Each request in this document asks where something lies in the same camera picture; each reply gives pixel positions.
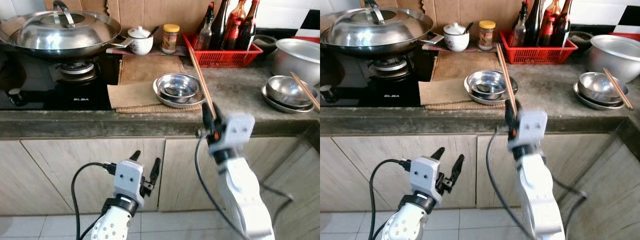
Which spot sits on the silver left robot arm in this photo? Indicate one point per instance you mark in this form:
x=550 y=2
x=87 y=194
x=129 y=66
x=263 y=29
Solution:
x=402 y=225
x=112 y=225

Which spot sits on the small dark bowl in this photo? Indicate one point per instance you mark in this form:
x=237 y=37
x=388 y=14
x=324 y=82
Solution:
x=581 y=39
x=265 y=42

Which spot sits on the glass jar yellow lid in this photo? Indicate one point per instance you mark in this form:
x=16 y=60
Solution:
x=486 y=37
x=170 y=40

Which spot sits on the dark glass bottle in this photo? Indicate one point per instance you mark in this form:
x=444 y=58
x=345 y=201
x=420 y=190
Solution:
x=219 y=25
x=534 y=22

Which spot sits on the large steel wok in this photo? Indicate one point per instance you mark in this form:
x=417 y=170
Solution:
x=65 y=53
x=380 y=50

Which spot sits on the red plastic basket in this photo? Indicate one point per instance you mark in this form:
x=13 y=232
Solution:
x=540 y=55
x=225 y=59

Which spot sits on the domed steel wok lid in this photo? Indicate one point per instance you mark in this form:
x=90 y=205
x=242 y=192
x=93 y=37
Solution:
x=365 y=30
x=45 y=32

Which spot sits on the clear bottle black cap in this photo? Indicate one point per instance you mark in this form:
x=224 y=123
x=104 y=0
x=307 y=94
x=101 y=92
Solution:
x=519 y=35
x=204 y=37

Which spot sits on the large aluminium pot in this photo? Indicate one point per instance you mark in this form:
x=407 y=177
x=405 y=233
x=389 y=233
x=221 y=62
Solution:
x=297 y=65
x=615 y=62

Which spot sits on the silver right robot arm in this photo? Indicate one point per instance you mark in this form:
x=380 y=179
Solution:
x=245 y=200
x=540 y=200

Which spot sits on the steel bowl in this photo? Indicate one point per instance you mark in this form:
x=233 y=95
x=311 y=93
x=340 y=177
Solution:
x=177 y=87
x=487 y=84
x=285 y=90
x=595 y=87

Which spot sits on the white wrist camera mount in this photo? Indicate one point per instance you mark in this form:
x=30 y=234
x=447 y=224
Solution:
x=235 y=130
x=530 y=127
x=127 y=182
x=424 y=177

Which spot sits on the dark condiment spoon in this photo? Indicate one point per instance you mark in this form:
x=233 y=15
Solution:
x=154 y=31
x=470 y=27

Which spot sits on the small cardboard wall panel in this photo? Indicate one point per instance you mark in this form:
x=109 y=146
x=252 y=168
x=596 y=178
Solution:
x=400 y=4
x=85 y=5

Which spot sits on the black hob knob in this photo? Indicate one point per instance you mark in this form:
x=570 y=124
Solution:
x=327 y=92
x=16 y=95

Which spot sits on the black glass gas hob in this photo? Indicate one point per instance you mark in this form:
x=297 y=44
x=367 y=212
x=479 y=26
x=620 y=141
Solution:
x=370 y=92
x=50 y=95

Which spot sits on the red-brown sauce bottle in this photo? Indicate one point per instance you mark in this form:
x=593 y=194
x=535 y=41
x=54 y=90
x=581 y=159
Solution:
x=547 y=27
x=232 y=30

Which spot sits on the large cardboard wall panel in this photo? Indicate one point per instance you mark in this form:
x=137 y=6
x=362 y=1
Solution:
x=475 y=10
x=160 y=12

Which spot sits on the grey wood cabinet door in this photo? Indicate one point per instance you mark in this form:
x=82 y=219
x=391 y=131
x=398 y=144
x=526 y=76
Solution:
x=585 y=160
x=20 y=185
x=620 y=190
x=300 y=170
x=60 y=160
x=360 y=150
x=175 y=170
x=340 y=185

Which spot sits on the brown bottle red cap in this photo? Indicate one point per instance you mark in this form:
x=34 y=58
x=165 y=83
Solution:
x=562 y=27
x=247 y=30

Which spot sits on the brown corrugated cardboard sheet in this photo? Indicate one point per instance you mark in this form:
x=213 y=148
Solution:
x=127 y=97
x=465 y=65
x=150 y=69
x=440 y=95

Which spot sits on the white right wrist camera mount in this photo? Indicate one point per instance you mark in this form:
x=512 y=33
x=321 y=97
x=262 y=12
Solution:
x=235 y=130
x=530 y=127

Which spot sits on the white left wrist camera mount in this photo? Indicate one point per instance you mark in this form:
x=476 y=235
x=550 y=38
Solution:
x=127 y=182
x=424 y=177

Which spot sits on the white ceramic condiment jar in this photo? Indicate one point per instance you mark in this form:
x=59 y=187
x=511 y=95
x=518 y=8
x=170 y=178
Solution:
x=456 y=40
x=140 y=44

